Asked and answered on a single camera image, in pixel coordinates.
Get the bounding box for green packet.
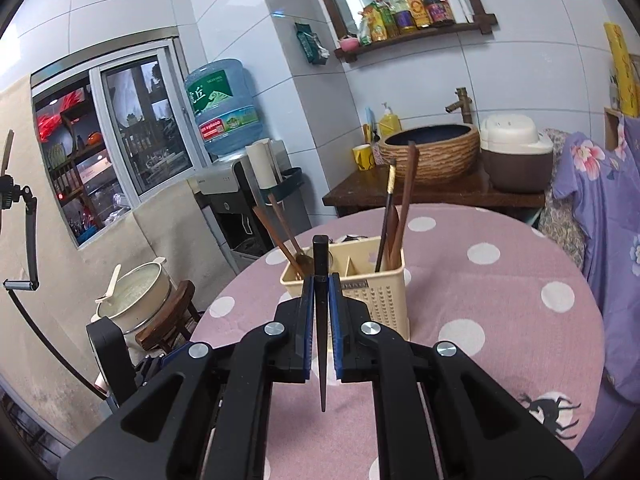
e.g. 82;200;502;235
294;22;331;66

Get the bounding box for grey floral cloth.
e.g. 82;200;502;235
537;127;588;271

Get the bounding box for dark wooden stool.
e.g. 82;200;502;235
135;280;203;356

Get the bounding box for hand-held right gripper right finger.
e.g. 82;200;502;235
327;271;586;480

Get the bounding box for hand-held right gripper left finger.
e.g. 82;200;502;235
57;272;316;480

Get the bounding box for beige plastic utensil holder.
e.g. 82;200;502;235
279;236;412;343

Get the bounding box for blue water jug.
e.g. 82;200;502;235
184;58;265;157

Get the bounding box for yellow soap dispenser bottle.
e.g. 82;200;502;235
377;102;402;138

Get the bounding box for brown and cream rice cooker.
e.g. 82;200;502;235
479;114;555;193

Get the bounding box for pink polka dot tablecloth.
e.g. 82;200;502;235
190;204;606;480

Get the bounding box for dark soy sauce bottle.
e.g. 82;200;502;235
419;0;455;26

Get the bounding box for dark green plastic holder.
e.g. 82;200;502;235
277;166;304;201

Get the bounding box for brass faucet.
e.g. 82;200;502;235
445;87;473;126

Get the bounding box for sliding glass window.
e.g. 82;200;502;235
31;40;211;248

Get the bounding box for small wooden box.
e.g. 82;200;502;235
604;106;626;152

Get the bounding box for purple floral blanket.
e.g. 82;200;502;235
550;110;640;461

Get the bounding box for black cable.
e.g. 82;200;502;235
10;290;108;401

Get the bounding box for yellow cup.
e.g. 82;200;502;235
352;143;376;170

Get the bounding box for yellow oil bottle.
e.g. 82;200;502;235
362;0;388;43

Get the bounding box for water dispenser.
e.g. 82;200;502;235
187;152;313;273

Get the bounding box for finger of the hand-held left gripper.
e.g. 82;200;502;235
131;344;193;396

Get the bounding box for cream cooking pot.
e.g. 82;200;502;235
91;256;173;333

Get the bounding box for woven pattern basin sink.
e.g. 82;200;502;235
377;123;482;186

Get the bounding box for black chopstick with gold band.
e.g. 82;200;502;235
375;159;398;273

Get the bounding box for cream rolled sheet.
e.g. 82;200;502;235
245;139;282;196

